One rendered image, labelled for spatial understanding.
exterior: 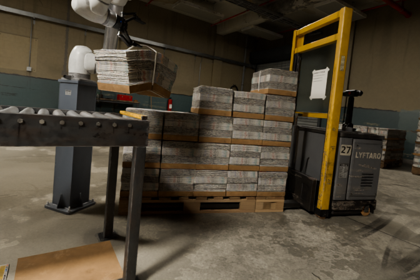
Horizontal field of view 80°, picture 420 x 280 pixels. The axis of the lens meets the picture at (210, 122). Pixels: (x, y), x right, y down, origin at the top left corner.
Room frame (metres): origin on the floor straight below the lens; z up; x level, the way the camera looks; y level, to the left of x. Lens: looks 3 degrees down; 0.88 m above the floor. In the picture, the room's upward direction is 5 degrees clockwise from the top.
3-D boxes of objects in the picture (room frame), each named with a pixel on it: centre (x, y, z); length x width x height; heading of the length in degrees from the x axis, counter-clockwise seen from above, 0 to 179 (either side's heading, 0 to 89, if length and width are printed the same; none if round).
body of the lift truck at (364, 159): (2.64, -1.34, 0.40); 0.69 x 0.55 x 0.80; 15
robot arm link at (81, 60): (1.99, 1.05, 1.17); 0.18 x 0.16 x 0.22; 118
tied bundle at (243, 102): (2.35, -0.28, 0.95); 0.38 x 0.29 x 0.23; 14
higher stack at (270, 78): (2.42, -0.57, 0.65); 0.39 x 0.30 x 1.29; 15
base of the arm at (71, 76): (1.96, 1.06, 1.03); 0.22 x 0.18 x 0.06; 160
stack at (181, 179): (2.23, 0.13, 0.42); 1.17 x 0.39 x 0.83; 105
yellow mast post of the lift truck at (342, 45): (2.22, -1.07, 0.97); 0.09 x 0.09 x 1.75; 15
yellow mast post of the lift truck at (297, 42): (2.86, -0.90, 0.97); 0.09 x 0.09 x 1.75; 15
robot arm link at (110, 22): (1.36, 0.59, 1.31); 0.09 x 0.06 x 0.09; 57
